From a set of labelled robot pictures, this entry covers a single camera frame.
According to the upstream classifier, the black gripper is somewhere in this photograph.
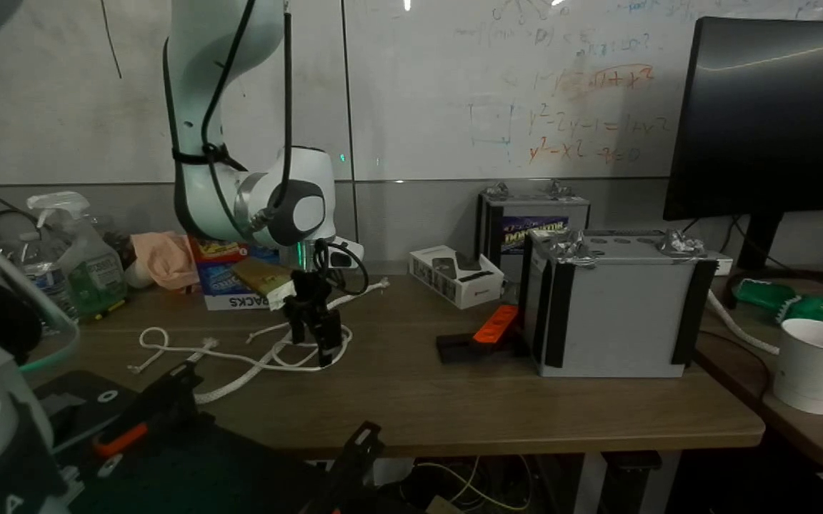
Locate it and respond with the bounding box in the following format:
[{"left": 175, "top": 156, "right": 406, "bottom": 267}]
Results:
[{"left": 281, "top": 267, "right": 350, "bottom": 370}]

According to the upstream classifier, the thick white braided rope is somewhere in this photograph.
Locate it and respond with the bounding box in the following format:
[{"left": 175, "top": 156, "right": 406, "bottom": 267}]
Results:
[{"left": 191, "top": 276, "right": 393, "bottom": 409}]

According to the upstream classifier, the thin white rope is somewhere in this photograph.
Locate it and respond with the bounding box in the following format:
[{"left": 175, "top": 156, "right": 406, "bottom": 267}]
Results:
[{"left": 125, "top": 321, "right": 354, "bottom": 377}]

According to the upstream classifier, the blue printed cardboard box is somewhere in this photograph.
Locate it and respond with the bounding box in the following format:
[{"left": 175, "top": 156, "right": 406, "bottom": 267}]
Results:
[{"left": 195, "top": 244, "right": 297, "bottom": 313}]

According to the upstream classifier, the small white printed box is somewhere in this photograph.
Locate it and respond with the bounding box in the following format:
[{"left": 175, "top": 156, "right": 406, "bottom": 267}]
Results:
[{"left": 406, "top": 243, "right": 508, "bottom": 312}]

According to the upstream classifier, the black flat rectangular object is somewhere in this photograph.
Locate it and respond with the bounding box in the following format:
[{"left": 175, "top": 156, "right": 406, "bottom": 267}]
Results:
[{"left": 436, "top": 324, "right": 531, "bottom": 366}]

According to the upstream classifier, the orange utility knife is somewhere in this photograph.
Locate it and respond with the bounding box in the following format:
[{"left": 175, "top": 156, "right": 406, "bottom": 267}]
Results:
[{"left": 471, "top": 303, "right": 523, "bottom": 347}]

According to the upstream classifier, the clear plastic bag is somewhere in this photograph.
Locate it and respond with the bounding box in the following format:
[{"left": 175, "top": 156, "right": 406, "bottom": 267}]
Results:
[{"left": 23, "top": 189, "right": 133, "bottom": 321}]

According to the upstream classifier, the small silver pictured case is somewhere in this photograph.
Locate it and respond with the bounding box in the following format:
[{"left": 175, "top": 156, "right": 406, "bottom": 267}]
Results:
[{"left": 476, "top": 182, "right": 594, "bottom": 280}]

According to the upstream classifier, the large silver equipment case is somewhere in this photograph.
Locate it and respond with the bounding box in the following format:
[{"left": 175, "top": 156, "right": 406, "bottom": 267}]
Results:
[{"left": 523, "top": 229, "right": 720, "bottom": 381}]

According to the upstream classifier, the white table leg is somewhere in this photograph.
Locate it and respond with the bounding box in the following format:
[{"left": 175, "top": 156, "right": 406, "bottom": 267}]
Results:
[{"left": 568, "top": 450, "right": 683, "bottom": 514}]

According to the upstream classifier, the green plastic object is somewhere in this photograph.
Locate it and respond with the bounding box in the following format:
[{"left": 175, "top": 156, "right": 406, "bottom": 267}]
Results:
[{"left": 734, "top": 276, "right": 823, "bottom": 321}]

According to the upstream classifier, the white paper cup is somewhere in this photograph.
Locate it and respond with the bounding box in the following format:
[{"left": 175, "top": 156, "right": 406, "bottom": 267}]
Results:
[{"left": 768, "top": 317, "right": 823, "bottom": 417}]

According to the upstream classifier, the black computer monitor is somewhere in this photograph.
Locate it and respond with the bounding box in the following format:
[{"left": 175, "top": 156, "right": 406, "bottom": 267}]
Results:
[{"left": 663, "top": 13, "right": 823, "bottom": 280}]

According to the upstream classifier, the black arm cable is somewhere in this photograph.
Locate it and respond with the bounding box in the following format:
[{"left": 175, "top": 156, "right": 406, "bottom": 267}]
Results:
[{"left": 160, "top": 0, "right": 296, "bottom": 243}]

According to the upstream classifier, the thin wall cable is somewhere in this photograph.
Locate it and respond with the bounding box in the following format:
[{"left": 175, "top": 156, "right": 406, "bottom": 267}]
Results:
[{"left": 337, "top": 0, "right": 363, "bottom": 243}]

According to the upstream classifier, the thick white cable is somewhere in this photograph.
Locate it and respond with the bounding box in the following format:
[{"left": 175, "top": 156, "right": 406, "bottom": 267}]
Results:
[{"left": 707, "top": 287, "right": 783, "bottom": 356}]

